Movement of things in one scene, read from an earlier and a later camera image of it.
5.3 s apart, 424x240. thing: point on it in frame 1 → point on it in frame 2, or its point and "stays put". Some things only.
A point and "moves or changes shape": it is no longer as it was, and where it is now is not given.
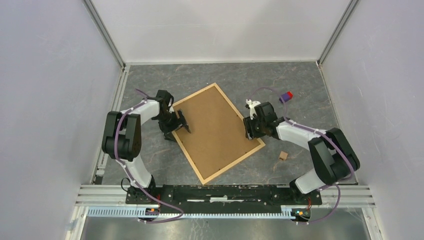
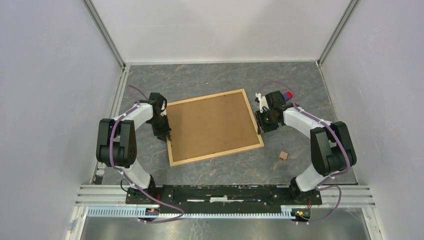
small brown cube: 283,155 stays put
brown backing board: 218,137 moves or changes shape
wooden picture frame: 218,140 moves or changes shape
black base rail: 223,199 stays put
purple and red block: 286,96 stays put
